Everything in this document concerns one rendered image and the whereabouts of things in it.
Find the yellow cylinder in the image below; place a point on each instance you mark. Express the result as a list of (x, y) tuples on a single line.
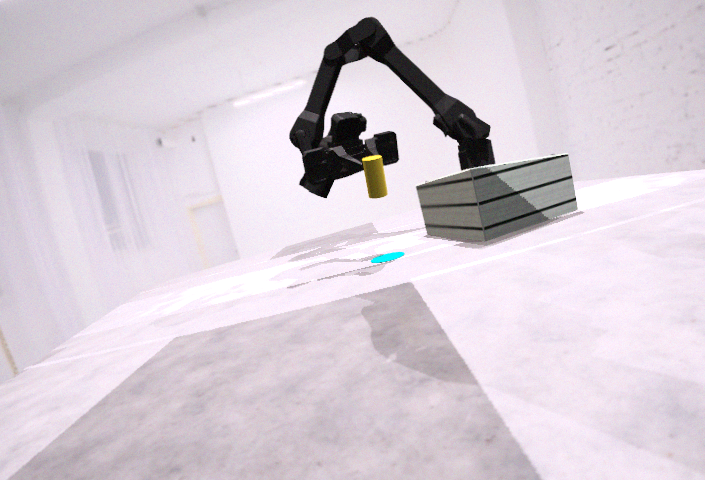
[(375, 176)]

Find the cyan circle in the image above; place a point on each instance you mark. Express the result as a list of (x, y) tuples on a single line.
[(387, 257)]

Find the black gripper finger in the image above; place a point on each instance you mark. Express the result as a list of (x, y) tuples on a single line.
[(348, 165), (373, 147)]

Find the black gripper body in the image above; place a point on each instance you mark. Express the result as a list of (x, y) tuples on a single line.
[(314, 166)]

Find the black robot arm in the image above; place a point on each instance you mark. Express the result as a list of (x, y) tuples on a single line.
[(453, 117)]

